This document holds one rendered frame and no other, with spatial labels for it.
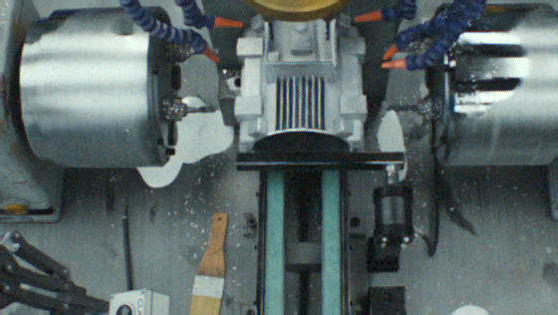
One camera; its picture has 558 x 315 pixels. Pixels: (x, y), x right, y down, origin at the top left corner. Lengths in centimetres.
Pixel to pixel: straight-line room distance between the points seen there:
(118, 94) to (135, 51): 7
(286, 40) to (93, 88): 29
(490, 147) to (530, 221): 30
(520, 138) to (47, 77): 69
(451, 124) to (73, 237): 70
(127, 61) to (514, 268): 73
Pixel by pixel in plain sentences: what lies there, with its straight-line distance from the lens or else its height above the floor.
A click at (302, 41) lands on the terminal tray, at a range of 127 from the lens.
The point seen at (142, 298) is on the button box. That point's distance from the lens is 121.
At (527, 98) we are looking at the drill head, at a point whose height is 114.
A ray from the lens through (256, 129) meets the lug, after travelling 126.
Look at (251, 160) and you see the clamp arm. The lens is 131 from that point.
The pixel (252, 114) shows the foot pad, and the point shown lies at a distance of 129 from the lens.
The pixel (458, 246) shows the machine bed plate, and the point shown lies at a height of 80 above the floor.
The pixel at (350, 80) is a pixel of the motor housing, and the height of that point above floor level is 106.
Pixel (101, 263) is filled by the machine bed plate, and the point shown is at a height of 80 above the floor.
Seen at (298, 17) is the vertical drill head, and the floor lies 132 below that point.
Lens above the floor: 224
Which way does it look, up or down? 67 degrees down
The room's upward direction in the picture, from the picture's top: 7 degrees counter-clockwise
